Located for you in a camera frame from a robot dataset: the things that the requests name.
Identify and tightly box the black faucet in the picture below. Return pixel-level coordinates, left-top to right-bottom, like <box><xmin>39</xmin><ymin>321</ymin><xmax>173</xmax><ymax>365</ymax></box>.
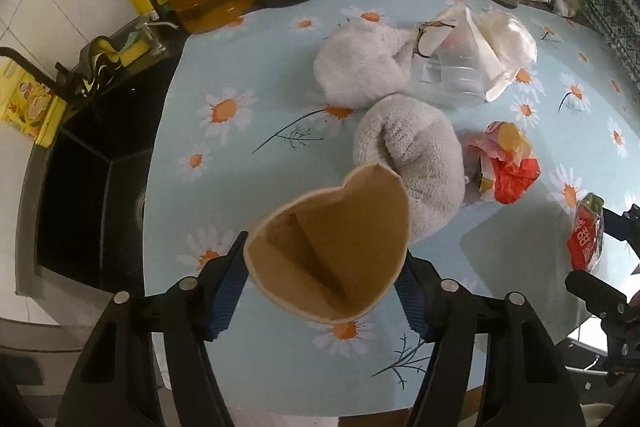
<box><xmin>0</xmin><ymin>47</ymin><xmax>96</xmax><ymax>108</ymax></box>

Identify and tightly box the black kitchen sink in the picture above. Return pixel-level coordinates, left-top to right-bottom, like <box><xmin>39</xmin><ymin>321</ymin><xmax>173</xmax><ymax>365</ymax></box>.
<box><xmin>35</xmin><ymin>52</ymin><xmax>181</xmax><ymax>293</ymax></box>

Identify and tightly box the brown paper cup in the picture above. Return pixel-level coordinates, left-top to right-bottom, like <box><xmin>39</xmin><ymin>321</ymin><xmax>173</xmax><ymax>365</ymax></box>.
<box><xmin>243</xmin><ymin>163</ymin><xmax>412</xmax><ymax>325</ymax></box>

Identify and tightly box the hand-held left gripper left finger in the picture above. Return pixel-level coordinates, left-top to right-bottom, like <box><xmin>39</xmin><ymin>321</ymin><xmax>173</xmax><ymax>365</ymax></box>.
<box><xmin>55</xmin><ymin>231</ymin><xmax>249</xmax><ymax>427</ymax></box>

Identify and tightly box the clear plastic packaging with paper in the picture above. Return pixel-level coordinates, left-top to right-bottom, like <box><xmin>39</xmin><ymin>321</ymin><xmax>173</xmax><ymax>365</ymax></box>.
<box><xmin>410</xmin><ymin>4</ymin><xmax>540</xmax><ymax>108</ymax></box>

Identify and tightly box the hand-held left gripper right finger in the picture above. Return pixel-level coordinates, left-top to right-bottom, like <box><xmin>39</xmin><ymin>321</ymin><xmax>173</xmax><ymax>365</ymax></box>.
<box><xmin>394</xmin><ymin>252</ymin><xmax>588</xmax><ymax>427</ymax></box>

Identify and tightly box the yellow green sponge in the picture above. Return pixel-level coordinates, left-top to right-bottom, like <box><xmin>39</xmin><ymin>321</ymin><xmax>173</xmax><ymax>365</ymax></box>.
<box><xmin>117</xmin><ymin>29</ymin><xmax>153</xmax><ymax>65</ymax></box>

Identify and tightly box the yellow refill pouch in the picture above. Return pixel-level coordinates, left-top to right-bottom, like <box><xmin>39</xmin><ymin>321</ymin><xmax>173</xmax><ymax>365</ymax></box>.
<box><xmin>0</xmin><ymin>59</ymin><xmax>68</xmax><ymax>148</ymax></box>

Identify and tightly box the red orange wrapper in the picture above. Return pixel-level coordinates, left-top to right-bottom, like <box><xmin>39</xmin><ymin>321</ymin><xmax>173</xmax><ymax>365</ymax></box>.
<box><xmin>460</xmin><ymin>121</ymin><xmax>542</xmax><ymax>206</ymax></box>

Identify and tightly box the white tissue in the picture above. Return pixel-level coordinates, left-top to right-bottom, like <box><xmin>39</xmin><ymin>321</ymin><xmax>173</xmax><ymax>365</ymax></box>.
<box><xmin>352</xmin><ymin>94</ymin><xmax>476</xmax><ymax>243</ymax></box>
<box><xmin>313</xmin><ymin>24</ymin><xmax>426</xmax><ymax>108</ymax></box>

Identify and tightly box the metal soap dispenser pump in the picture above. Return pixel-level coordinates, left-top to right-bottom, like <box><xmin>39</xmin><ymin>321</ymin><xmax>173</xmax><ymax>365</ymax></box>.
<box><xmin>137</xmin><ymin>21</ymin><xmax>180</xmax><ymax>56</ymax></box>

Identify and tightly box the floral light blue tablecloth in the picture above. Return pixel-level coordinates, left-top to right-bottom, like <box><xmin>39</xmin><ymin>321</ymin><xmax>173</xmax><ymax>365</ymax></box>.
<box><xmin>142</xmin><ymin>0</ymin><xmax>640</xmax><ymax>413</ymax></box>

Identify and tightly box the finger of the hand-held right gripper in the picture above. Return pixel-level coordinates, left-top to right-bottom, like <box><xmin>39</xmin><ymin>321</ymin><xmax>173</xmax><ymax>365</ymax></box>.
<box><xmin>565</xmin><ymin>269</ymin><xmax>640</xmax><ymax>330</ymax></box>
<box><xmin>602</xmin><ymin>203</ymin><xmax>640</xmax><ymax>242</ymax></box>

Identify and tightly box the blue patterned cloth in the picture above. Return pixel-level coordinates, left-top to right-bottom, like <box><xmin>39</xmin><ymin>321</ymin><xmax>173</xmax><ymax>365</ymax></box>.
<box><xmin>582</xmin><ymin>0</ymin><xmax>640</xmax><ymax>82</ymax></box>

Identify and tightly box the red snack packet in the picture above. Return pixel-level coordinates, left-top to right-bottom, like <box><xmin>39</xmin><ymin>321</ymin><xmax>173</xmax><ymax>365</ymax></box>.
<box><xmin>566</xmin><ymin>193</ymin><xmax>606</xmax><ymax>272</ymax></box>

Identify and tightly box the black and yellow cloth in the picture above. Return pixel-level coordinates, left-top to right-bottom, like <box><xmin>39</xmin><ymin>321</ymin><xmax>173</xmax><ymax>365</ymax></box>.
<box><xmin>75</xmin><ymin>36</ymin><xmax>123</xmax><ymax>92</ymax></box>

